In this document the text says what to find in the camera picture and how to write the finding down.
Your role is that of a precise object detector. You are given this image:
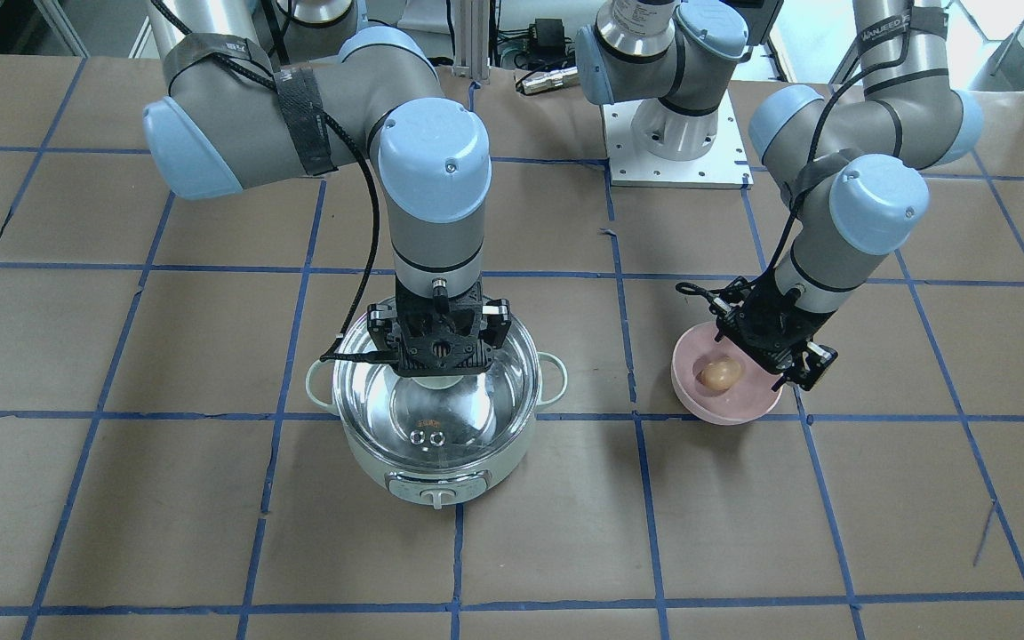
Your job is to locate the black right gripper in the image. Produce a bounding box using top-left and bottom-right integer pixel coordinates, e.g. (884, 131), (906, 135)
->
(367, 278), (511, 378)

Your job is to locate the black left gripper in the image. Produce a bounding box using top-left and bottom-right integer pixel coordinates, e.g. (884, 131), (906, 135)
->
(715, 270), (838, 390)

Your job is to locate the beige egg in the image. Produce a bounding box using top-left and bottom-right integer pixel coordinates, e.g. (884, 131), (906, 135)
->
(696, 356), (744, 393)

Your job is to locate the glass pot lid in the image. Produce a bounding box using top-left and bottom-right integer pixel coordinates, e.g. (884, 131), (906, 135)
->
(332, 317), (541, 466)

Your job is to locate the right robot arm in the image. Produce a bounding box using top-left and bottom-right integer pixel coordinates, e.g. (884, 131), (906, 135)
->
(143, 1), (512, 378)

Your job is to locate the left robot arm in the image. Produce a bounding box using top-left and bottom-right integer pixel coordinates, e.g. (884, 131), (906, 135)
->
(574, 1), (983, 389)

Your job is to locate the pale green steel pot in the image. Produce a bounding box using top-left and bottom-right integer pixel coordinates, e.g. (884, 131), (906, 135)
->
(316, 352), (548, 508)

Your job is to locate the pink bowl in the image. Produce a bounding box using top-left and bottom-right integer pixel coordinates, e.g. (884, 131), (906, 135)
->
(670, 323), (781, 425)

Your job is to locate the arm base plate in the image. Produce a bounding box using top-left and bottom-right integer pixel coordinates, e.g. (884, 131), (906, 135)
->
(601, 94), (753, 189)

